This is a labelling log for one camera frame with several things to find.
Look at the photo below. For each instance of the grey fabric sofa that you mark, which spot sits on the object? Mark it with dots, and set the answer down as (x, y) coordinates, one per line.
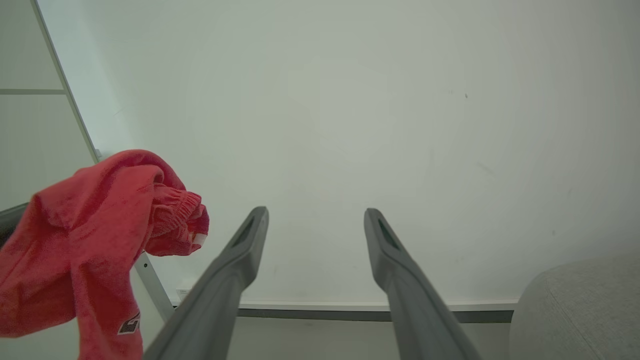
(580, 315)

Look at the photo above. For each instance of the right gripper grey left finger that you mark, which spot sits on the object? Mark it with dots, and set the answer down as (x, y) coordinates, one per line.
(220, 290)

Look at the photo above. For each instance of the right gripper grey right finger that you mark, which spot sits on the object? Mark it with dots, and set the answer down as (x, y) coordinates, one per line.
(415, 300)

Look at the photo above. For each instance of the grey metal frame leg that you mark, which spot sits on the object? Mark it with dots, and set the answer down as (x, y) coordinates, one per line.
(155, 287)

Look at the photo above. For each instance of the red clothing item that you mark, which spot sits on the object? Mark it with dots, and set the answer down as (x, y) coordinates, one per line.
(75, 240)

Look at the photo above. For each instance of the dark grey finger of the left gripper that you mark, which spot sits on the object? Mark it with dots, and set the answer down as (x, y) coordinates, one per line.
(10, 222)

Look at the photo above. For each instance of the beige partition panel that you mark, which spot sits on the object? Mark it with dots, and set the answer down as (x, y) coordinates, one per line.
(30, 140)

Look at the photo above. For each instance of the white and black baseboard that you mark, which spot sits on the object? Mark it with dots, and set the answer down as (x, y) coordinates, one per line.
(325, 312)

